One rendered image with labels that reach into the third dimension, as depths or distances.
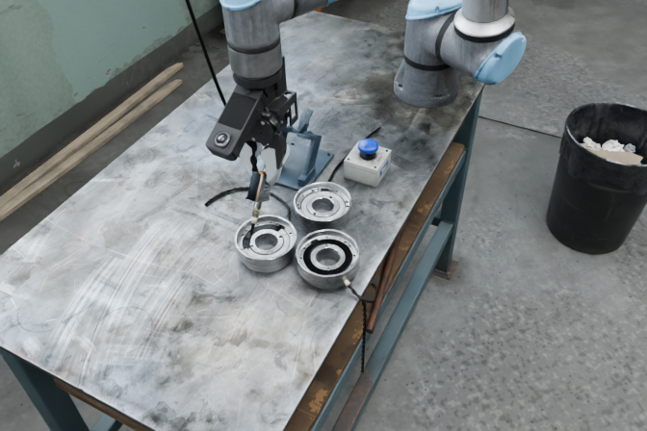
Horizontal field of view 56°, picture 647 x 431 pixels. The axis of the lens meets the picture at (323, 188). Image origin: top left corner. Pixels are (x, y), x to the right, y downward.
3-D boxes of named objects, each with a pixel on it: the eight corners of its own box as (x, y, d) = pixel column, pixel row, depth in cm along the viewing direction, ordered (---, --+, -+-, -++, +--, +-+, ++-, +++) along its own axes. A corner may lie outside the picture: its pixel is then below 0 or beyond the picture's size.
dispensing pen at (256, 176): (234, 247, 101) (255, 149, 98) (246, 242, 105) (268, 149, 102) (245, 251, 101) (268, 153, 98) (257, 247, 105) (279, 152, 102)
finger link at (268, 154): (299, 171, 104) (292, 127, 98) (283, 193, 100) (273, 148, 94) (284, 168, 105) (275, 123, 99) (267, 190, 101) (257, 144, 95)
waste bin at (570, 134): (628, 275, 203) (675, 178, 174) (527, 242, 215) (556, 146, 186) (639, 212, 226) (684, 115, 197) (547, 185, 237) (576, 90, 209)
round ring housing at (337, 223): (349, 239, 108) (350, 222, 106) (291, 236, 109) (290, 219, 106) (352, 198, 116) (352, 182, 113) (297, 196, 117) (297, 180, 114)
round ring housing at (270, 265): (271, 286, 101) (270, 269, 98) (224, 258, 105) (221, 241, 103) (309, 247, 107) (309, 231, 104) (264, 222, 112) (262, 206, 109)
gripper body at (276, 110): (299, 122, 99) (296, 57, 91) (273, 153, 93) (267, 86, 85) (259, 112, 101) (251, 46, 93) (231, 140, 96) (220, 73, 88)
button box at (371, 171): (376, 189, 118) (377, 168, 115) (343, 178, 121) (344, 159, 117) (392, 164, 123) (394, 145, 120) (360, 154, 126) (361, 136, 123)
